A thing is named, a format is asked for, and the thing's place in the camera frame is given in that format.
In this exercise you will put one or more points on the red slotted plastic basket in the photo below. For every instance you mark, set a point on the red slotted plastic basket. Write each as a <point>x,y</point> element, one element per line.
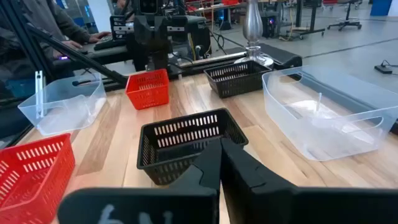
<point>34,183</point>
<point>149,93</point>

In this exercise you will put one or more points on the person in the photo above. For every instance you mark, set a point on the person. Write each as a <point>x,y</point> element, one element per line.
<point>43,18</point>

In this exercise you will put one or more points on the black floor mat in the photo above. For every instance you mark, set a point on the black floor mat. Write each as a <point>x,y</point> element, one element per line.
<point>280,56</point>

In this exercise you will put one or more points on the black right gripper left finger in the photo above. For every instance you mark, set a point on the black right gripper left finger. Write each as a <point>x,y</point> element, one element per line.
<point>186,205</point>

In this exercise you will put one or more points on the white lamp shade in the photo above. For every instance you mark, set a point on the white lamp shade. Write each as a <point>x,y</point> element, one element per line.
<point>252,28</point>

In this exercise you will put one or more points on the black power adapter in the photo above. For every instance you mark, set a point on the black power adapter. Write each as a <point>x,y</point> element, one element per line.
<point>383,69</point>

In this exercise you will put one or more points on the white metal bracket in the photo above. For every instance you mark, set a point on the white metal bracket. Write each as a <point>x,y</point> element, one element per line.
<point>39,96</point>

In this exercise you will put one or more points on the person's hand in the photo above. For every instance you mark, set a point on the person's hand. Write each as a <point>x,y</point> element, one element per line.
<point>99,36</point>
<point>72,45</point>

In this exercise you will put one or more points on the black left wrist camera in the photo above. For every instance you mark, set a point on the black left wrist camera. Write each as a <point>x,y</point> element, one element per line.
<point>148,6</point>

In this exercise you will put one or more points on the black computer keyboard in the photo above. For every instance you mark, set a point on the black computer keyboard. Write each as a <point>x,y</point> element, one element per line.
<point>107,43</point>

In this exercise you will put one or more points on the black office chair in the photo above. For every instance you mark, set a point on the black office chair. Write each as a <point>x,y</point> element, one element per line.
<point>345,21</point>

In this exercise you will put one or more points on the black aluminium frame rail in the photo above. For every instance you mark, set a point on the black aluminium frame rail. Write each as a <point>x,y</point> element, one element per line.
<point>202,63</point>

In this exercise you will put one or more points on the blue box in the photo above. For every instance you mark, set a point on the blue box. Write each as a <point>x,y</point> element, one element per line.
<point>381,7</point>

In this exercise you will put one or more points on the black aluminium frame strut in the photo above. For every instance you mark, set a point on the black aluminium frame strut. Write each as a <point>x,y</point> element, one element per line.
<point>87,63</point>
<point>25,34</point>

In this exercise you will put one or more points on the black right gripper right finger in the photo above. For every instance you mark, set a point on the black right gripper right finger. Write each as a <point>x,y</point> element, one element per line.
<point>264,205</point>

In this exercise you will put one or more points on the dark computer desk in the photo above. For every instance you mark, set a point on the dark computer desk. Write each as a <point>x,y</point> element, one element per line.
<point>102,56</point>

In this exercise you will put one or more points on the black slotted plastic basket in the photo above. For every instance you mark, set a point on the black slotted plastic basket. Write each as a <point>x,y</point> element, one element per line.
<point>149,149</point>
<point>236,85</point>

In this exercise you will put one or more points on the black computer tower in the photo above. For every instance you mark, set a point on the black computer tower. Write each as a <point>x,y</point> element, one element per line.
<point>268,26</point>

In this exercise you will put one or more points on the black rolling table stand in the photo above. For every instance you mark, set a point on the black rolling table stand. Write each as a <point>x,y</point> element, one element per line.
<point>306,31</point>

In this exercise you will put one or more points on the clear plastic storage bin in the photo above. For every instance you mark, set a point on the clear plastic storage bin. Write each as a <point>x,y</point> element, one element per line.
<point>326,133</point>
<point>68,109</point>

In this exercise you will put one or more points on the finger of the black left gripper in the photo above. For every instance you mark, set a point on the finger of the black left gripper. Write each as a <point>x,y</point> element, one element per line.
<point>161,40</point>
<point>143,40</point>

